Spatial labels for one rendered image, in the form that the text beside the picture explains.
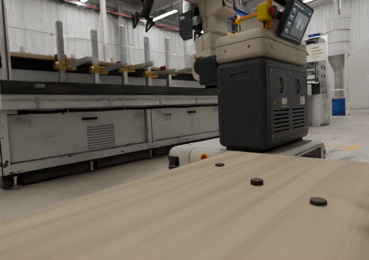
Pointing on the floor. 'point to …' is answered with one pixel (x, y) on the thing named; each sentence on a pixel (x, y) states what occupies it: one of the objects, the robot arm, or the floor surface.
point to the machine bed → (93, 128)
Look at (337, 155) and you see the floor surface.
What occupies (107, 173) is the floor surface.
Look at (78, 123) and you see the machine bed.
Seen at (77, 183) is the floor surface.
